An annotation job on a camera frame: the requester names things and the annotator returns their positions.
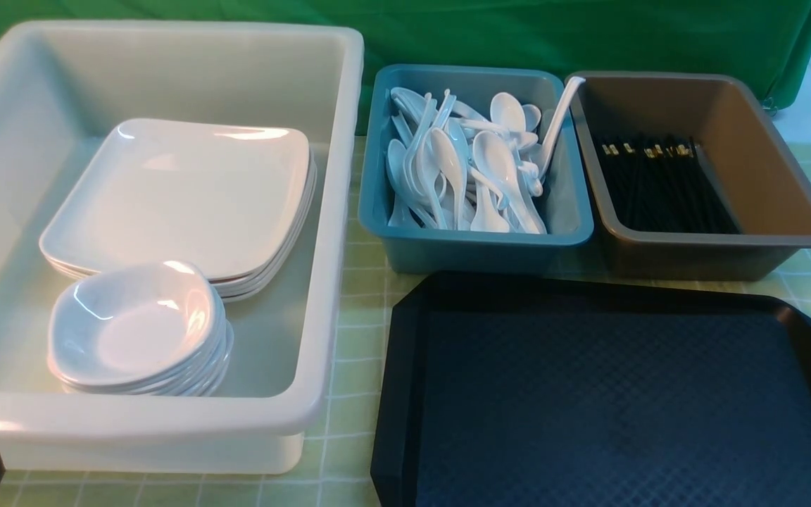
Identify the large white square plate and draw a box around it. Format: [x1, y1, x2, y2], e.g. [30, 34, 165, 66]
[39, 118, 312, 280]

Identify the pile of white soup spoons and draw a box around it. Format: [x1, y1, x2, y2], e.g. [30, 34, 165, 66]
[386, 77, 584, 234]

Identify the black plastic serving tray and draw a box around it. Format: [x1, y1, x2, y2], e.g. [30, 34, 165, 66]
[370, 272, 811, 506]

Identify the teal plastic spoon bin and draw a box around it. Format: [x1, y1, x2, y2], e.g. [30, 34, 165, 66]
[358, 64, 594, 275]

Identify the stack of white square plates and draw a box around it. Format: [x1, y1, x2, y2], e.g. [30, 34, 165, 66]
[210, 149, 318, 302]

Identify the large white plastic tub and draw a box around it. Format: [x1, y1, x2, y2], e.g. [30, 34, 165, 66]
[0, 20, 364, 474]

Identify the stack of white small bowls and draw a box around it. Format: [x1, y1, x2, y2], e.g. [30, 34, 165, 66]
[47, 261, 234, 397]

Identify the bundle of black chopsticks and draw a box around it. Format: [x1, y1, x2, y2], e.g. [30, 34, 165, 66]
[592, 134, 741, 234]

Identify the brown plastic chopstick bin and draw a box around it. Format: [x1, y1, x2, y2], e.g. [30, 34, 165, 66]
[572, 71, 811, 280]

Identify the green cloth backdrop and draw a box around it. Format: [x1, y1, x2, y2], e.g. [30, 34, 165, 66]
[0, 1, 811, 134]

